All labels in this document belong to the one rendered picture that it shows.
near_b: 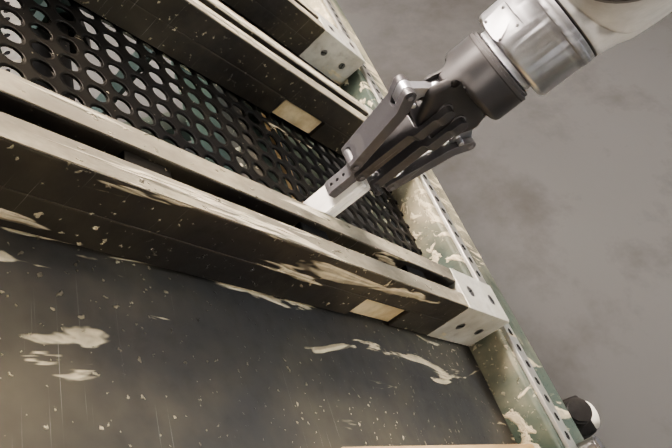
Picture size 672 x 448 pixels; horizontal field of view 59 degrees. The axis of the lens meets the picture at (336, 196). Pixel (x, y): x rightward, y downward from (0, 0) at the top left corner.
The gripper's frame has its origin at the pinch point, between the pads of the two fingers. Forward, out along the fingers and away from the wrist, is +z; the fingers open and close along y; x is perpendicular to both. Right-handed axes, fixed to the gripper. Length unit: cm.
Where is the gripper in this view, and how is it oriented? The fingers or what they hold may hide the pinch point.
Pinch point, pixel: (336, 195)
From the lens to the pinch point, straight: 59.5
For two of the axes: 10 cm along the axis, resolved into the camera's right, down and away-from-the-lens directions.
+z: -7.3, 5.8, 3.7
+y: -6.1, -3.0, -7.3
